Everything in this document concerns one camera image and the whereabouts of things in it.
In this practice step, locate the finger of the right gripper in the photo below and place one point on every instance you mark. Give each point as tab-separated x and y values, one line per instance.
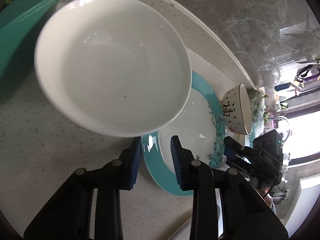
236	147
240	165

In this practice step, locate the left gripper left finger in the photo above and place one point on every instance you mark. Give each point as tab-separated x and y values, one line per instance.
67	214

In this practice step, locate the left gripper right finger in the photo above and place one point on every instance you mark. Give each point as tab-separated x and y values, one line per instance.
225	205

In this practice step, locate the white deep plate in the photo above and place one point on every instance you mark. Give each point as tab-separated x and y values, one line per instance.
113	67

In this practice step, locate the right hand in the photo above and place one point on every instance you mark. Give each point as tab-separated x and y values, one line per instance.
268	199

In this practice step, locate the teal rimmed floral plate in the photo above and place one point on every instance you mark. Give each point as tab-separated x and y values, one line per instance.
200	127

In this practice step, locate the small dotted ceramic bowl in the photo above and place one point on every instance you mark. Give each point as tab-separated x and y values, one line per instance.
237	111

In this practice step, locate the bag of green vegetables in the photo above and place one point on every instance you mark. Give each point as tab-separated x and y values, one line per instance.
259	112

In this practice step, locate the teal plastic basin with greens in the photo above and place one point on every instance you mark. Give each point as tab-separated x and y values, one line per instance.
21	23

